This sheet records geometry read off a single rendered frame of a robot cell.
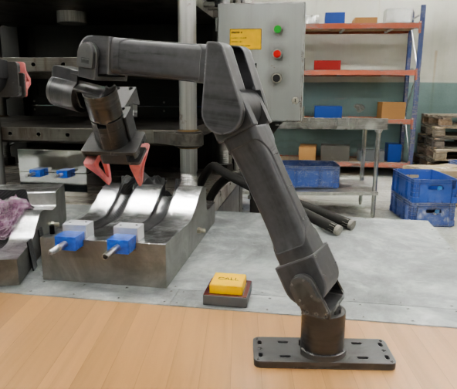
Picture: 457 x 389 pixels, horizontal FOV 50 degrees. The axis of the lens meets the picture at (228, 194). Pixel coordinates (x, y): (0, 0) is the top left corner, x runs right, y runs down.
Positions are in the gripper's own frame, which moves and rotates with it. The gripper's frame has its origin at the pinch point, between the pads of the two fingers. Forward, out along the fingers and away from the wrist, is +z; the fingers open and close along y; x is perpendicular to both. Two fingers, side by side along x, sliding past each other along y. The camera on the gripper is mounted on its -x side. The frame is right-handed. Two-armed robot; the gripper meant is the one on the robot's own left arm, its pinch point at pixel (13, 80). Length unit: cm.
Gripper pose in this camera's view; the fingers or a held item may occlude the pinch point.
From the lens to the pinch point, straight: 114.0
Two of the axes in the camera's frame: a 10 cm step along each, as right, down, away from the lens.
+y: -10.0, -0.1, 0.3
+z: 0.3, -1.8, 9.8
